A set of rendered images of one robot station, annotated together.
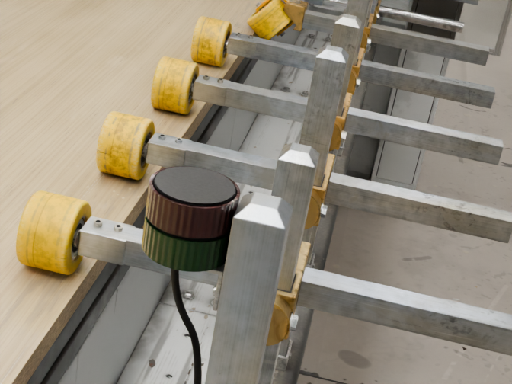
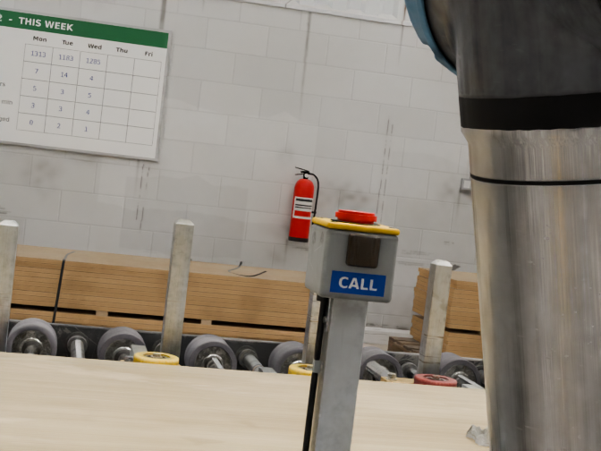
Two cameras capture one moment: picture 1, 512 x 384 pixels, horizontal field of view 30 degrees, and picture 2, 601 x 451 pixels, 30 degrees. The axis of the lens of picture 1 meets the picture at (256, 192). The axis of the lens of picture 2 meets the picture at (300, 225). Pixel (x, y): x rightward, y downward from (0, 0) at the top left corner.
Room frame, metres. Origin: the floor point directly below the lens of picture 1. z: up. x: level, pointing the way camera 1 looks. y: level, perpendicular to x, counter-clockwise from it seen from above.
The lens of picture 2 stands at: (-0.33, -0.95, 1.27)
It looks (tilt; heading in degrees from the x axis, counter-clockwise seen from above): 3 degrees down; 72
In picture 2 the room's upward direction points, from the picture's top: 7 degrees clockwise
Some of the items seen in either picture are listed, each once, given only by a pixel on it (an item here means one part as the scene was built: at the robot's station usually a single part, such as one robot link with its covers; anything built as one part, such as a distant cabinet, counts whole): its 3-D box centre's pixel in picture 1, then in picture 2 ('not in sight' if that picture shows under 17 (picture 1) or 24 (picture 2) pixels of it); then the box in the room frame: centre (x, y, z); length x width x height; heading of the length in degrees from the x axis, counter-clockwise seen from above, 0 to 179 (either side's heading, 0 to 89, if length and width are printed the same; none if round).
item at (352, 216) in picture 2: not in sight; (355, 220); (0.05, 0.05, 1.22); 0.04 x 0.04 x 0.02
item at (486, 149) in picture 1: (334, 115); not in sight; (1.34, -0.09, 0.95); 0.50 x 0.04 x 0.04; 84
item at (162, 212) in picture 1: (193, 201); not in sight; (0.56, 0.04, 1.16); 0.06 x 0.06 x 0.02
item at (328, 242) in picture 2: not in sight; (350, 262); (0.05, 0.05, 1.18); 0.07 x 0.07 x 0.08; 84
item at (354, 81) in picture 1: (344, 69); not in sight; (1.57, -0.11, 0.95); 0.14 x 0.06 x 0.05; 174
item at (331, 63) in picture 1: (296, 232); not in sight; (1.05, -0.06, 0.90); 0.04 x 0.04 x 0.48; 84
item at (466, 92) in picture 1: (349, 66); not in sight; (1.59, -0.12, 0.95); 0.50 x 0.04 x 0.04; 84
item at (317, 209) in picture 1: (306, 188); not in sight; (1.08, -0.06, 0.95); 0.14 x 0.06 x 0.05; 174
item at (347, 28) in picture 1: (317, 171); not in sight; (1.30, -0.08, 0.87); 0.04 x 0.04 x 0.48; 84
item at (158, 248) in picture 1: (187, 234); not in sight; (0.56, 0.04, 1.14); 0.06 x 0.06 x 0.02
